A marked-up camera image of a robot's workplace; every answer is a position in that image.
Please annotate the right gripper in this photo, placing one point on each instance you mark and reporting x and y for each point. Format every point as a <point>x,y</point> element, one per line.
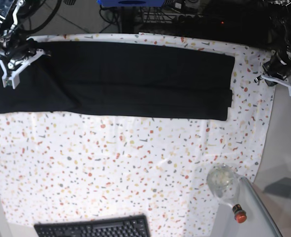
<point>18,55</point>

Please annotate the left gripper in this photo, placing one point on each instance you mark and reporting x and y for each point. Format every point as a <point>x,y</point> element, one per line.
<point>279,65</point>

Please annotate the black t-shirt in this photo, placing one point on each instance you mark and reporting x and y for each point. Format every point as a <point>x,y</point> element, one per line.
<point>123,79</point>

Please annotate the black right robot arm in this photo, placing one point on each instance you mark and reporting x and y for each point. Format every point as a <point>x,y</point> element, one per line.
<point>14,13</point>

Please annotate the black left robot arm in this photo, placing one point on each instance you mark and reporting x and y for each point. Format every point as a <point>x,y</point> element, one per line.
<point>280,16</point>

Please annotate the blue box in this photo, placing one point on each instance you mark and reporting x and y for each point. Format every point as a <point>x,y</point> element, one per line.
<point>126,3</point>

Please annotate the clear glass bottle red cap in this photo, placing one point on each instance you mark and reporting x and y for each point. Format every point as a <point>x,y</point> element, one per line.
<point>224,185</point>

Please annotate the terrazzo pattern tablecloth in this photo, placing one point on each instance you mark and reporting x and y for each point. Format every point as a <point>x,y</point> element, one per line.
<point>68,167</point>

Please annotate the black power strip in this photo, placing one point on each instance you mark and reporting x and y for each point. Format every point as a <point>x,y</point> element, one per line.
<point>162,19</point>

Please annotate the black computer keyboard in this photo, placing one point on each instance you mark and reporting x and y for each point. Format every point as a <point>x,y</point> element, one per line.
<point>132,226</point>

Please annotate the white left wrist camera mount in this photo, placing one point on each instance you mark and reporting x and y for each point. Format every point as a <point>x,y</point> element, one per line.
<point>272,81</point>

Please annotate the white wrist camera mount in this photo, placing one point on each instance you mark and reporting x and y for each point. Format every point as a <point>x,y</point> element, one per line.
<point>272,81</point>
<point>13,67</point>

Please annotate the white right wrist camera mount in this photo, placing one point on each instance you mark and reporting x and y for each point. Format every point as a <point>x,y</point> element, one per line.
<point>13,67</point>

